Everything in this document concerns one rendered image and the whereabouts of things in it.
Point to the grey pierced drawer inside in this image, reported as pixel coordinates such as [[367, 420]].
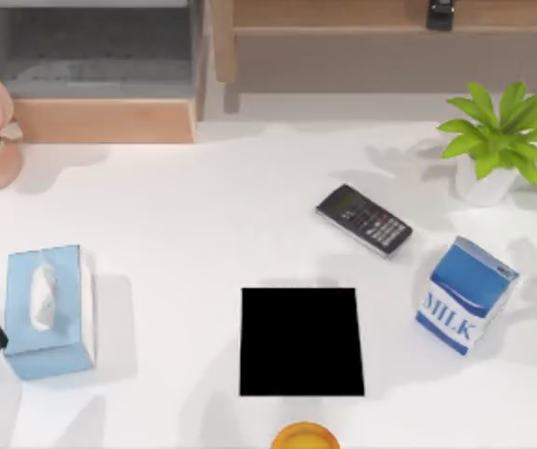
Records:
[[95, 51]]

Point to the blue and white milk carton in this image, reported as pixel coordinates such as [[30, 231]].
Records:
[[465, 294]]

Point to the wooden open shelf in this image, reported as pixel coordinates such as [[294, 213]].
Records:
[[390, 42]]

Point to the orange round cup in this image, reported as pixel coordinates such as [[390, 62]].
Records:
[[305, 437]]

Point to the green plant in white pot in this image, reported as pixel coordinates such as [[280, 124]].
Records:
[[495, 135]]

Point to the flat black square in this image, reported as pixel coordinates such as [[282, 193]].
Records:
[[300, 343]]

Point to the light blue tissue box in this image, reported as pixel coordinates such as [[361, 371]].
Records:
[[48, 318]]

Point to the pale wooden drawer front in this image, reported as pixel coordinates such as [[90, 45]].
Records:
[[105, 119]]

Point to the black calculator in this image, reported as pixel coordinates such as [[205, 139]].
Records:
[[367, 222]]

